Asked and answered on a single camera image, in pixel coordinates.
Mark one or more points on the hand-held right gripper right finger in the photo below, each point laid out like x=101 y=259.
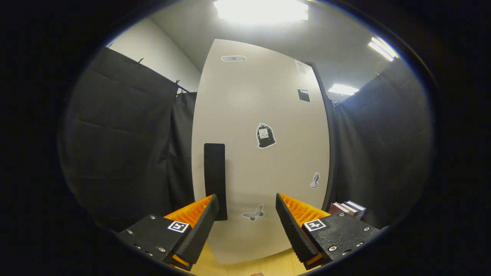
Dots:
x=293 y=230

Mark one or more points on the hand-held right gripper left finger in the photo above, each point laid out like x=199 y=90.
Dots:
x=201 y=230

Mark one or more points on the beige cabinet door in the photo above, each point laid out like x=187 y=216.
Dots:
x=261 y=96

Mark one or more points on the maroon book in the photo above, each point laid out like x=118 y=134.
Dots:
x=336 y=209

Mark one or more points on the white book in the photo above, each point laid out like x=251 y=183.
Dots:
x=348 y=209

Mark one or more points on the black backdrop cloth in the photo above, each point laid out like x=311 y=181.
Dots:
x=115 y=153

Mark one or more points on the small ceiling light panel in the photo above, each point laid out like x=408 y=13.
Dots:
x=343 y=89

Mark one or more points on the double ceiling light panel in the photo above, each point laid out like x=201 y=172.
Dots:
x=381 y=48

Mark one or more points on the large ceiling light panel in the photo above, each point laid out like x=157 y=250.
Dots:
x=261 y=9

